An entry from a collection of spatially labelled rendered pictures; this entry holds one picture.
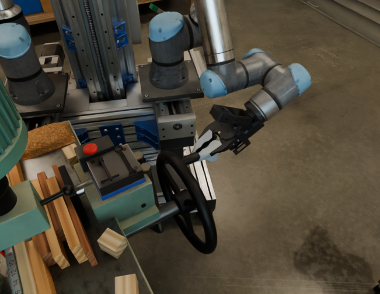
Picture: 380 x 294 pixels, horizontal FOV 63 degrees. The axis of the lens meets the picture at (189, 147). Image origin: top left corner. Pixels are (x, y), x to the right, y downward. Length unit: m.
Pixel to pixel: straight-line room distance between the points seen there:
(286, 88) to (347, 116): 1.76
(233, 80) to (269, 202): 1.14
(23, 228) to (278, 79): 0.64
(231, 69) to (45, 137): 0.51
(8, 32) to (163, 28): 0.48
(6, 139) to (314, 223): 1.63
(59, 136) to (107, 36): 0.43
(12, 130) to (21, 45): 0.70
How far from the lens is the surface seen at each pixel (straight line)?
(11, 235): 0.61
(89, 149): 0.69
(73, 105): 1.31
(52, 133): 0.89
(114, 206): 0.69
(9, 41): 1.13
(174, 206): 0.80
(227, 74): 0.81
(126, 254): 0.68
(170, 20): 1.10
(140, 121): 1.24
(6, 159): 0.44
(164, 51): 1.09
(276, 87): 0.81
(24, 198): 0.59
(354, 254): 1.84
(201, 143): 0.81
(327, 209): 1.93
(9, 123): 0.44
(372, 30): 3.63
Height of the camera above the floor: 1.51
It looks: 47 degrees down
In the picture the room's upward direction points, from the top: straight up
